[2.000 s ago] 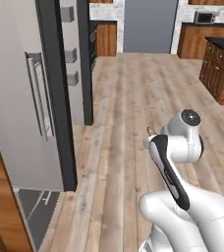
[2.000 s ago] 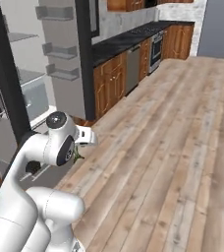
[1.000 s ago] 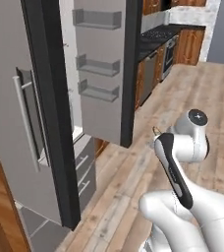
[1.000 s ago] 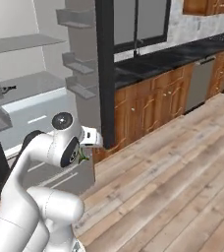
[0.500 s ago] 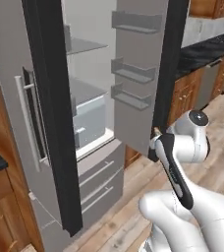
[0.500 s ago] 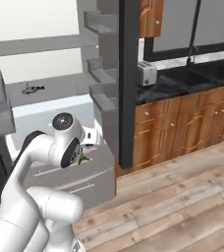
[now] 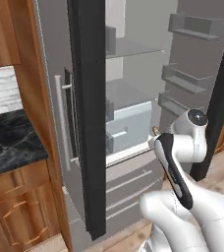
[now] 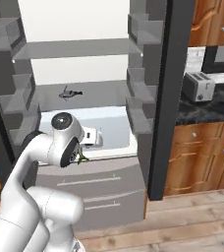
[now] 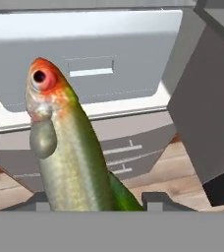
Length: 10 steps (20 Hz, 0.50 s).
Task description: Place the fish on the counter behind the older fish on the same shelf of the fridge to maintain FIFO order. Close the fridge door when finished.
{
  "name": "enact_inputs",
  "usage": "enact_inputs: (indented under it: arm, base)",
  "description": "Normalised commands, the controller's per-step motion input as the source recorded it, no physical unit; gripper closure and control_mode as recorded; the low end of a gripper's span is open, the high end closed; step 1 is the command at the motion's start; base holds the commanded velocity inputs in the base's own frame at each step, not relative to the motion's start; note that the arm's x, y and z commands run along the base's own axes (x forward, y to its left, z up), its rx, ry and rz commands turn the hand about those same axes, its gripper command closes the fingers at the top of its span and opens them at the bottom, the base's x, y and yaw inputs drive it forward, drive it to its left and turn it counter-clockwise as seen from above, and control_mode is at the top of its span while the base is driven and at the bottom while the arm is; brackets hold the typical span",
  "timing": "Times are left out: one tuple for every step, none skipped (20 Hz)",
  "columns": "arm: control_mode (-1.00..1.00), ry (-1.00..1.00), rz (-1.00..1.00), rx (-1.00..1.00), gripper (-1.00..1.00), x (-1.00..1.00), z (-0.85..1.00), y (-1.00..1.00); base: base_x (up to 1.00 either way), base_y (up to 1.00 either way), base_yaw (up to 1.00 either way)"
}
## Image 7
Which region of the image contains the white fridge crisper drawer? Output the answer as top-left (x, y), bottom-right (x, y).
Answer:
top-left (105, 100), bottom-right (153, 156)

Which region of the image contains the glass fridge shelf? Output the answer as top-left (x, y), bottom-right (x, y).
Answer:
top-left (105, 36), bottom-right (165, 60)
top-left (105, 78), bottom-right (158, 112)

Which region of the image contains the grey door shelf bin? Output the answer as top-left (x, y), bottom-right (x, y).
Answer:
top-left (157, 91), bottom-right (206, 116)
top-left (168, 12), bottom-right (224, 41)
top-left (161, 63), bottom-right (214, 95)

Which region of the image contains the grey fridge body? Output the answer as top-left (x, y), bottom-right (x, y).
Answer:
top-left (103, 0), bottom-right (181, 238)

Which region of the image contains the grey fridge door with shelves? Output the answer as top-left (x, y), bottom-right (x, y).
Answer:
top-left (157, 0), bottom-right (224, 182)

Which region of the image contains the wooden base cupboard door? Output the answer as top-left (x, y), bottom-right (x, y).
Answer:
top-left (0, 182), bottom-right (62, 252)

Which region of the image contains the small tan food item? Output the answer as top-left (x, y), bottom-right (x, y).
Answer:
top-left (151, 126), bottom-right (161, 138)

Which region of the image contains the grey freezer drawer front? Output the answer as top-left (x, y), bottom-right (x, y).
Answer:
top-left (105, 150), bottom-right (166, 234)

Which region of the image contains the tall wooden side panel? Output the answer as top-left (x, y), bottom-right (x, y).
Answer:
top-left (6, 0), bottom-right (73, 252)

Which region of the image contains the wooden drawer front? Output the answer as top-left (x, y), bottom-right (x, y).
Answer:
top-left (0, 159), bottom-right (51, 206)

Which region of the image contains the silver fridge door handle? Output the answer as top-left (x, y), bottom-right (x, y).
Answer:
top-left (53, 74), bottom-right (74, 172)

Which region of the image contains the grey fridge door with handle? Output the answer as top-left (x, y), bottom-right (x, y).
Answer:
top-left (32, 0), bottom-right (107, 252)

